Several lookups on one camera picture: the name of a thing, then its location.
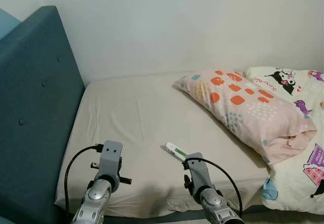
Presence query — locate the white and green tube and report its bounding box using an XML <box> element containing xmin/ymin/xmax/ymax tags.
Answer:
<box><xmin>165</xmin><ymin>142</ymin><xmax>189</xmax><ymax>162</ymax></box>

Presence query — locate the pink spotted pillow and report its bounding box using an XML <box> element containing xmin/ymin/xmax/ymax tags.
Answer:
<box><xmin>173</xmin><ymin>70</ymin><xmax>318</xmax><ymax>165</ymax></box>

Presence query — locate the beige sheeted mattress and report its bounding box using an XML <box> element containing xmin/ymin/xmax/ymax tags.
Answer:
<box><xmin>55</xmin><ymin>71</ymin><xmax>271</xmax><ymax>218</ymax></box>

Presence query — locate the blue upholstered bed headboard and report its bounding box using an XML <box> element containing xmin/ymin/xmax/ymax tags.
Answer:
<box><xmin>0</xmin><ymin>6</ymin><xmax>86</xmax><ymax>224</ymax></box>

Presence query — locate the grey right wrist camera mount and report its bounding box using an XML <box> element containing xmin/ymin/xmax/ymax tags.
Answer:
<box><xmin>187</xmin><ymin>152</ymin><xmax>213</xmax><ymax>192</ymax></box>

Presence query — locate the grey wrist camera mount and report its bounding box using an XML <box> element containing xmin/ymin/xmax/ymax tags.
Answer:
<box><xmin>99</xmin><ymin>141</ymin><xmax>124</xmax><ymax>180</ymax></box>
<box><xmin>187</xmin><ymin>152</ymin><xmax>213</xmax><ymax>192</ymax></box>

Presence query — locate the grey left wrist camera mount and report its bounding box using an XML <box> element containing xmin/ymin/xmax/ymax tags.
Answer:
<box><xmin>99</xmin><ymin>141</ymin><xmax>124</xmax><ymax>180</ymax></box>

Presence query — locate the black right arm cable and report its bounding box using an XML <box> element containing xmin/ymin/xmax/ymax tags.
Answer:
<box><xmin>182</xmin><ymin>156</ymin><xmax>244</xmax><ymax>217</ymax></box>

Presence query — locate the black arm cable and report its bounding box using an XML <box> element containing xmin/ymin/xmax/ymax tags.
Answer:
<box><xmin>64</xmin><ymin>143</ymin><xmax>104</xmax><ymax>219</ymax></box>
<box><xmin>182</xmin><ymin>156</ymin><xmax>244</xmax><ymax>217</ymax></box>

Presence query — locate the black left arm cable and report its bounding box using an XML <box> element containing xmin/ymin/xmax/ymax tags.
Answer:
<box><xmin>64</xmin><ymin>143</ymin><xmax>104</xmax><ymax>219</ymax></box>

